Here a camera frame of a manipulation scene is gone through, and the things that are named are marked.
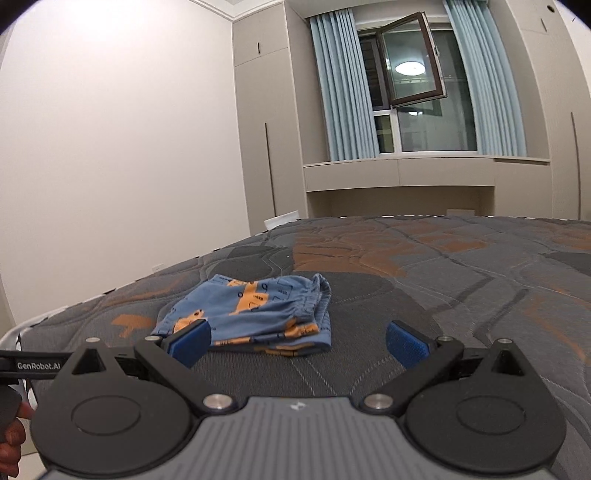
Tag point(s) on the beige window ledge cabinet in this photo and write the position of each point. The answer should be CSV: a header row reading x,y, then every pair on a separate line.
x,y
397,173

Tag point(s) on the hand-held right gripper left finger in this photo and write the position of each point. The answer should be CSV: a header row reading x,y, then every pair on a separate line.
x,y
189,344

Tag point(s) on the white flat object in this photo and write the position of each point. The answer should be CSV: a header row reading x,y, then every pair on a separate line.
x,y
282,219

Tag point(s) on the blue orange printed pants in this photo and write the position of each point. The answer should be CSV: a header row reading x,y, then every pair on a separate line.
x,y
258,314

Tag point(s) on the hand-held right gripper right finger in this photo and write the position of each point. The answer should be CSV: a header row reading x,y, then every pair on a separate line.
x,y
408,344

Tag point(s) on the beige tall wardrobe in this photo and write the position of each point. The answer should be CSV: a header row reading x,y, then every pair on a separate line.
x,y
272,115
558,101

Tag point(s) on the grey orange quilted mattress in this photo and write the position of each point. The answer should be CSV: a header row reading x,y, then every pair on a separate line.
x,y
438,286

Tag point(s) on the open brown window sash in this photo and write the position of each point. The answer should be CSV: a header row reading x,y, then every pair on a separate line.
x,y
411,60

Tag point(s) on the window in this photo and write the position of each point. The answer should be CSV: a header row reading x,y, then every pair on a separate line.
x,y
429,129

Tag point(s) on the person's left hand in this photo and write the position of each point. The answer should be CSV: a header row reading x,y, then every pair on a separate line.
x,y
11,443

